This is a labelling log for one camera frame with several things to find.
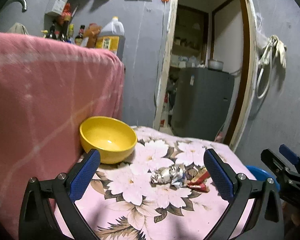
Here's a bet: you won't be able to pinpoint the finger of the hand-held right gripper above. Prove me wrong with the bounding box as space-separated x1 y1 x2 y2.
261 149 290 178
279 144 300 170

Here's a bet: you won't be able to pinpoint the grey rag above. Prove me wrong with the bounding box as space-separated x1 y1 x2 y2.
7 22 29 34

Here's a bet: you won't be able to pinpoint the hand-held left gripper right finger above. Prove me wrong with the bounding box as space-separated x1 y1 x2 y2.
203 148 285 240

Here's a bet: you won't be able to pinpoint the blue plastic bucket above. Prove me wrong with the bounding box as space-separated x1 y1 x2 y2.
245 165 280 193

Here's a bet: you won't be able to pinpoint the metal faucet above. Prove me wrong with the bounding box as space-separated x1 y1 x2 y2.
5 0 27 12

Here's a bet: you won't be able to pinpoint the pink floral blanket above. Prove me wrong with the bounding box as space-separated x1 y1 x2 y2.
52 126 255 240

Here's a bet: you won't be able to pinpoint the grey refrigerator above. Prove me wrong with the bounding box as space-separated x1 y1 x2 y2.
171 67 235 140

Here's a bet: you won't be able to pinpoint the white red sack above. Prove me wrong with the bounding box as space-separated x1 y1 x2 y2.
159 92 170 128

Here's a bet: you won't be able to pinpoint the large cooking oil jug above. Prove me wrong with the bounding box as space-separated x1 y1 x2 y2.
95 16 126 62

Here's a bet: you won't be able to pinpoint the dark sauce bottle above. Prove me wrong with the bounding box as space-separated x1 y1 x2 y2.
56 21 68 43
74 24 86 47

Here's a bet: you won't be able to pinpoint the clear plastic bag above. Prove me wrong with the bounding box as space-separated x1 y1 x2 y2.
255 12 269 53

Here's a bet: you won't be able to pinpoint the person's right hand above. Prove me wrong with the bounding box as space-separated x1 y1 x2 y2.
282 201 300 240

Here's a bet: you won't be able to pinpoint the red snack wrapper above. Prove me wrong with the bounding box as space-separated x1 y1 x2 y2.
187 166 211 192

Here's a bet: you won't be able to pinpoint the pink checked towel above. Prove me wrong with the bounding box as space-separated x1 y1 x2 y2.
0 32 125 240

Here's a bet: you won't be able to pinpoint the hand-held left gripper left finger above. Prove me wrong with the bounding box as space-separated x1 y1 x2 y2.
18 149 101 240

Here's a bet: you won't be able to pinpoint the yellow bowl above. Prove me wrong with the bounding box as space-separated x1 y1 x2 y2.
79 116 138 165

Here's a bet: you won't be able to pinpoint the silver paper wrapper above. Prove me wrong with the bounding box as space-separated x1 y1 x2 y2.
150 164 185 188

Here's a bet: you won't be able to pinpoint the metal utensil holder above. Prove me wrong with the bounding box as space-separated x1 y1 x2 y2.
44 0 68 17

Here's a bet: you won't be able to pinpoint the white hose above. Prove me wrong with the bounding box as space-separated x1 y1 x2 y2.
255 36 277 99

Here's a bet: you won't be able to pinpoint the red net bag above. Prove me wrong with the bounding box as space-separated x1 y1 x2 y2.
60 3 73 23

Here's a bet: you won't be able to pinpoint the wooden door frame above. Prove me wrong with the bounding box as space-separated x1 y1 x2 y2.
153 0 259 153

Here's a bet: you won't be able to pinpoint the cream rubber gloves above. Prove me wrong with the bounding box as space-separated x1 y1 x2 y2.
275 36 287 68

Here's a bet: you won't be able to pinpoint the wooden storage shelf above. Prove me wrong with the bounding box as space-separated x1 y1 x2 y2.
171 5 209 68

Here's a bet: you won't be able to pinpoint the metal cooking pot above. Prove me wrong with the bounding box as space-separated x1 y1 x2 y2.
207 59 224 70

